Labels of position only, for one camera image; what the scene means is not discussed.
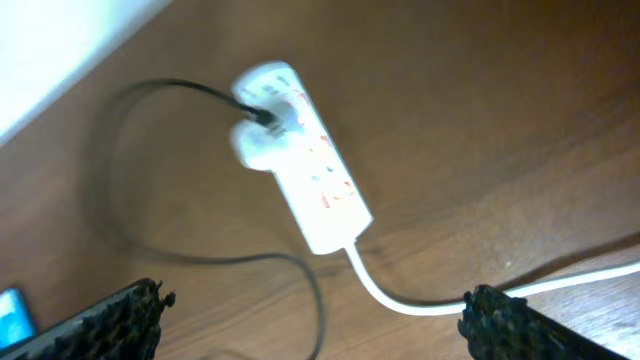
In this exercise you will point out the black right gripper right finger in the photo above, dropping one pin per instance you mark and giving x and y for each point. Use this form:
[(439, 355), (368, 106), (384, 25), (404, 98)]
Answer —
[(499, 327)]

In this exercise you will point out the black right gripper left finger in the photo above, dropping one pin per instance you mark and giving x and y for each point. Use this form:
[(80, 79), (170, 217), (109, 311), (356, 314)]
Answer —
[(122, 326)]

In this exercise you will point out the blue Galaxy smartphone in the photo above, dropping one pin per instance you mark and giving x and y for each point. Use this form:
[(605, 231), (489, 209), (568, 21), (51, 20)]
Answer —
[(17, 323)]

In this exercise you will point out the white charger adapter plug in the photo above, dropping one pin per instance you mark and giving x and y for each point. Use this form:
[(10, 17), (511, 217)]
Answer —
[(260, 147)]

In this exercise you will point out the white power strip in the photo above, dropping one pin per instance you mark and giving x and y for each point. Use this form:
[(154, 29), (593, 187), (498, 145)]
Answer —
[(313, 178)]

